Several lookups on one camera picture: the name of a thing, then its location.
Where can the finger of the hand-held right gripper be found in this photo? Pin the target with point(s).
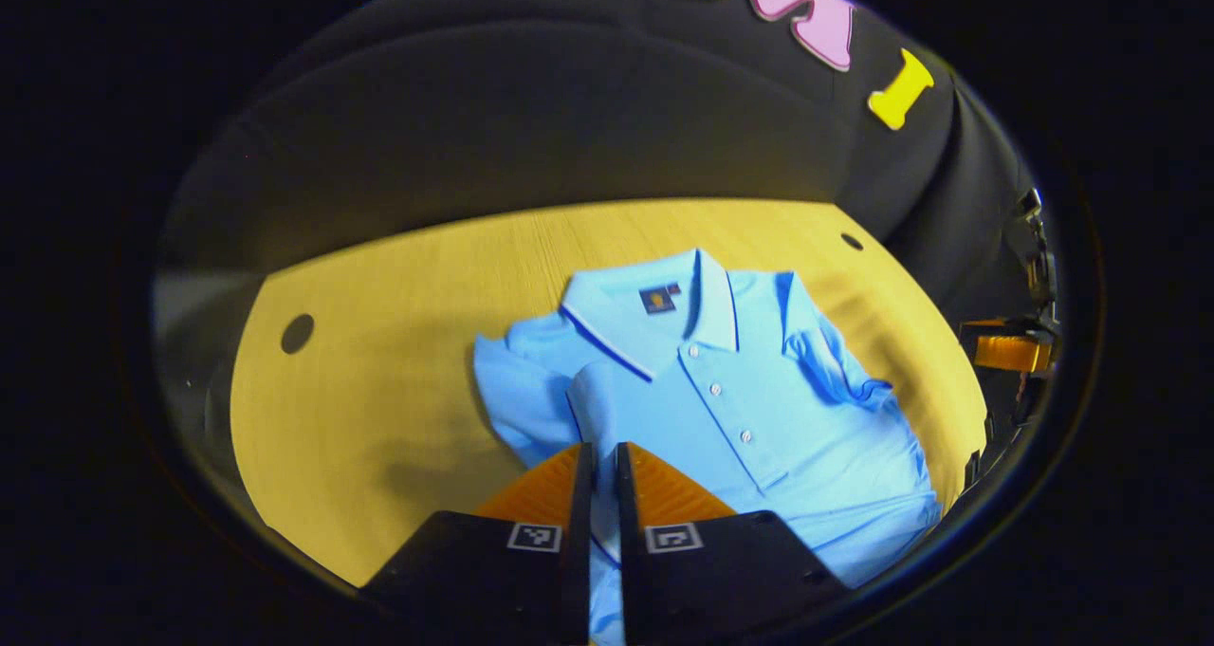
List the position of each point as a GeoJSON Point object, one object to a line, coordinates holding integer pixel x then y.
{"type": "Point", "coordinates": [1010, 352]}
{"type": "Point", "coordinates": [986, 325]}

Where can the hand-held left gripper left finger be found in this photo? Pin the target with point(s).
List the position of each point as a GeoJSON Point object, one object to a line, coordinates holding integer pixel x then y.
{"type": "Point", "coordinates": [577, 570]}

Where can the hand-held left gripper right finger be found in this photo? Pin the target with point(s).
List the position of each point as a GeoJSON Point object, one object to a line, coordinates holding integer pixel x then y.
{"type": "Point", "coordinates": [631, 570]}

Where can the light blue T-shirt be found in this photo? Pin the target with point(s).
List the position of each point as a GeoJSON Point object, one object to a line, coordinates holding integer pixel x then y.
{"type": "Point", "coordinates": [759, 409]}

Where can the black backdrop cloth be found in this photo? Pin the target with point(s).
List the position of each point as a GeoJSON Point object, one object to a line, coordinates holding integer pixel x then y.
{"type": "Point", "coordinates": [522, 124]}

